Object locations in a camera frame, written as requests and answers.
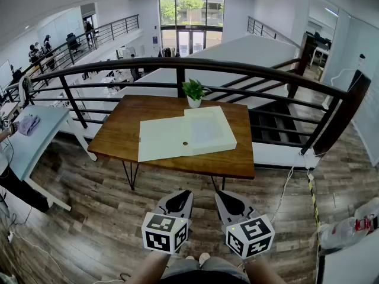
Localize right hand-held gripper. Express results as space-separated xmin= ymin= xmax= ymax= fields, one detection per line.
xmin=215 ymin=190 xmax=275 ymax=260

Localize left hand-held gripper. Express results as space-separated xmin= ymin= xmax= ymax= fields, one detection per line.
xmin=141 ymin=190 xmax=194 ymax=254

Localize cream paper sheet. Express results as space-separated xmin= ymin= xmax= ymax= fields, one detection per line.
xmin=137 ymin=105 xmax=238 ymax=163

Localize person's left forearm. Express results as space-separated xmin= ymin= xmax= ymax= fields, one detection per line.
xmin=127 ymin=249 xmax=170 ymax=284

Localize person's right forearm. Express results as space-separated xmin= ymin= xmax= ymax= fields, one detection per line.
xmin=245 ymin=255 xmax=285 ymax=284

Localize person's denim shorts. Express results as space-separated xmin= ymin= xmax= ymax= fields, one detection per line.
xmin=161 ymin=256 xmax=249 ymax=282

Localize person's black shirt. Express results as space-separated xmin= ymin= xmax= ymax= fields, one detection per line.
xmin=159 ymin=270 xmax=248 ymax=284

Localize yellow black hazard tape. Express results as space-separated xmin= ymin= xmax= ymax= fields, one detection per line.
xmin=307 ymin=173 xmax=322 ymax=283

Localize white power adapter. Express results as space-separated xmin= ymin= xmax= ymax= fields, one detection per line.
xmin=298 ymin=147 xmax=321 ymax=170

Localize wooden table with hairpin legs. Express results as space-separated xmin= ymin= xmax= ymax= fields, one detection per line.
xmin=87 ymin=94 xmax=256 ymax=191

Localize dark staircase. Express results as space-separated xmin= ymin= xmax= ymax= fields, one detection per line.
xmin=250 ymin=99 xmax=311 ymax=146

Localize clear plastic bag red print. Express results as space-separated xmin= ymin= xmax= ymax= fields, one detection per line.
xmin=354 ymin=198 xmax=379 ymax=233
xmin=317 ymin=216 xmax=371 ymax=250

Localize green plant in white pot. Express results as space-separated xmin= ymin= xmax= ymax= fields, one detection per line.
xmin=181 ymin=78 xmax=213 ymax=109

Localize white desk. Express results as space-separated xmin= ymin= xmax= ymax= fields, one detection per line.
xmin=321 ymin=245 xmax=379 ymax=284

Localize dark curved balcony railing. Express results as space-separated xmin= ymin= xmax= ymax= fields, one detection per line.
xmin=5 ymin=57 xmax=372 ymax=157

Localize white side table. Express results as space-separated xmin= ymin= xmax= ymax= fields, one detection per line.
xmin=0 ymin=104 xmax=98 ymax=212

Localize black bag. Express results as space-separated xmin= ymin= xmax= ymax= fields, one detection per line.
xmin=0 ymin=166 xmax=50 ymax=214

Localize purple cloth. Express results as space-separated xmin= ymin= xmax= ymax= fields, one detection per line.
xmin=18 ymin=114 xmax=41 ymax=137

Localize glass entrance door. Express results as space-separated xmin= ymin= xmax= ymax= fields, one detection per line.
xmin=159 ymin=0 xmax=225 ymax=58

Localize black metal stair railing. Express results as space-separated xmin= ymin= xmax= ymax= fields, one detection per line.
xmin=247 ymin=15 xmax=300 ymax=47

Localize black metal mezzanine railing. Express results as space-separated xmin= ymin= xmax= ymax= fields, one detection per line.
xmin=23 ymin=14 xmax=140 ymax=79

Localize black office chair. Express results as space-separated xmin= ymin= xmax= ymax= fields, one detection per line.
xmin=65 ymin=33 xmax=82 ymax=54

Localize white power cable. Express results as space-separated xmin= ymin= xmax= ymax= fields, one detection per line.
xmin=269 ymin=153 xmax=303 ymax=225

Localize white floor cable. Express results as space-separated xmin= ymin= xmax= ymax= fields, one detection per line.
xmin=11 ymin=231 xmax=125 ymax=284

